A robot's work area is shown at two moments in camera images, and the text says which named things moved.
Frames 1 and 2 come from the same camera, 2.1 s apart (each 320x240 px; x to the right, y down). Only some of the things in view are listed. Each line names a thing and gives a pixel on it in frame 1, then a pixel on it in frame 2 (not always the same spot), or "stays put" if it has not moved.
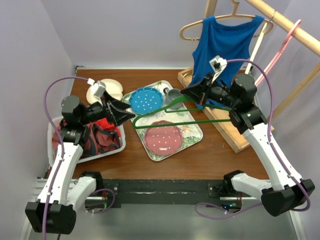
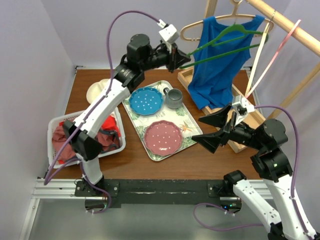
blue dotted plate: (144, 100) stays put
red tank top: (102, 123) stays put
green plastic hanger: (192, 97) → (246, 34)
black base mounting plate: (139, 191) stays put
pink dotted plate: (163, 140) stays put
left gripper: (118, 116) → (178, 58)
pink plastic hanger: (285, 44) stays put
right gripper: (200, 91) → (211, 141)
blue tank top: (230, 39) stays put
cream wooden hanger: (268, 26) → (258, 56)
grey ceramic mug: (172, 95) stays put
